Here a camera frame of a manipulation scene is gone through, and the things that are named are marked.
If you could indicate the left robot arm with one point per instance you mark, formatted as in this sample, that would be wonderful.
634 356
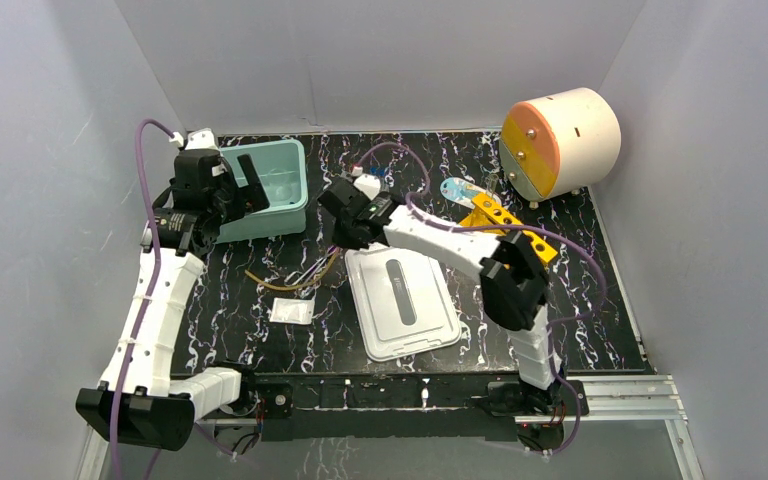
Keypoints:
172 255

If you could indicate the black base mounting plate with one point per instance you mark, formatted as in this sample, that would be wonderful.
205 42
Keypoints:
541 433

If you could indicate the white plastic box lid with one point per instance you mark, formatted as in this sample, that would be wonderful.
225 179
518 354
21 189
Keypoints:
402 301

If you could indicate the clear glass petri dish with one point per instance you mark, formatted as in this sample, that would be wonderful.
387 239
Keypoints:
283 186

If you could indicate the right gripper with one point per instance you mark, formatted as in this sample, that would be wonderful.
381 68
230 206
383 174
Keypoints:
343 242

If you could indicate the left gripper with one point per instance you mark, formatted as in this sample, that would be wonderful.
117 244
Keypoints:
230 192

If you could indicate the small white plastic bag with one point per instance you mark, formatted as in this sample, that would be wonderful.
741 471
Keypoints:
292 311

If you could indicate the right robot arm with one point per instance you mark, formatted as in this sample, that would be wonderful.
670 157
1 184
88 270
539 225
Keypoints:
513 280

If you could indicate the teal plastic bin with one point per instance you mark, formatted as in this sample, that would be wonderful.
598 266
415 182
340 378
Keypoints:
278 219

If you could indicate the metal crucible tongs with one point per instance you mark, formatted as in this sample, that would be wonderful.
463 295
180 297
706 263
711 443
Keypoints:
294 279

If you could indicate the cylindrical drawer cabinet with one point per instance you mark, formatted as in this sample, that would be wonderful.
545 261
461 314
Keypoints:
558 144

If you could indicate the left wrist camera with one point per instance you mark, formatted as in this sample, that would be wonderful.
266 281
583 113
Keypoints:
200 145

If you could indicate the aluminium frame rail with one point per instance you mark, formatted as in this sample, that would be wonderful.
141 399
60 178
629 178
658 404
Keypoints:
646 397

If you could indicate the blue packaged item card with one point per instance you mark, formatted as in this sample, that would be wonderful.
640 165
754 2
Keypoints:
460 191

